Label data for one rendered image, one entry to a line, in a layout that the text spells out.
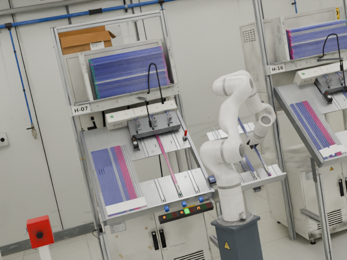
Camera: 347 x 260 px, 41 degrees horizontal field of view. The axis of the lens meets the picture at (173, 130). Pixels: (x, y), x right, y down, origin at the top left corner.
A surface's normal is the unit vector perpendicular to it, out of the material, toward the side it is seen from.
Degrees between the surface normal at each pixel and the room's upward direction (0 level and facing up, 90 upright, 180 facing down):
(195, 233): 90
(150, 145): 43
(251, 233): 90
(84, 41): 80
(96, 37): 76
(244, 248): 90
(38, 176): 90
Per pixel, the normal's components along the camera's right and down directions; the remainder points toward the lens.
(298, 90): 0.05, -0.61
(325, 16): 0.25, 0.11
